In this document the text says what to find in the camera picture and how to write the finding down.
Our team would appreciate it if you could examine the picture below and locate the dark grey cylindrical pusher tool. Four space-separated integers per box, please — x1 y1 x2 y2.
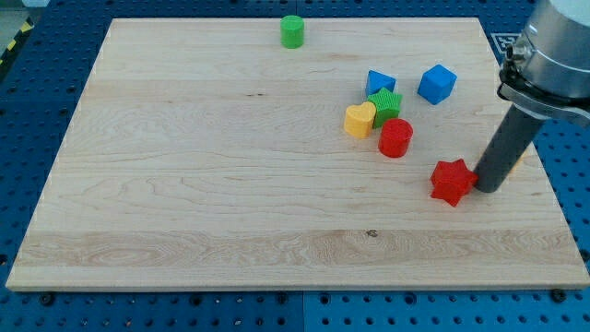
474 104 546 193

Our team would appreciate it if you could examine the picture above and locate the red star block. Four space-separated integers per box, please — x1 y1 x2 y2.
431 159 478 207

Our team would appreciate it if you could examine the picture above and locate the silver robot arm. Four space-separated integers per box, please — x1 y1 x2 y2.
474 0 589 193

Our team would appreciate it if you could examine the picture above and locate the green star block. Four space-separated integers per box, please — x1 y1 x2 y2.
367 88 403 128

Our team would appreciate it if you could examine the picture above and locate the white fiducial marker tag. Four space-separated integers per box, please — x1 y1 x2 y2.
490 32 519 61

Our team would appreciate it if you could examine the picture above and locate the blue cube block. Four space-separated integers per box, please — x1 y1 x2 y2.
418 65 457 105

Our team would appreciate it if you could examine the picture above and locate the red cylinder block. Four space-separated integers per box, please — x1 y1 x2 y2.
378 118 413 158

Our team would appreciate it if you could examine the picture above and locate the blue triangular block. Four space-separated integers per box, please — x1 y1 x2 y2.
365 70 396 97

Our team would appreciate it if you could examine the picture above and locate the yellow heart block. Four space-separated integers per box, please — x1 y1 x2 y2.
343 101 376 138

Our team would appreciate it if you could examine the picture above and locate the green cylinder block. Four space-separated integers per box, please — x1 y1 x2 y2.
279 15 305 49

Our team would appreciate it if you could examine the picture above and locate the light wooden board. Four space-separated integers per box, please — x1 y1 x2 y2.
6 18 589 291

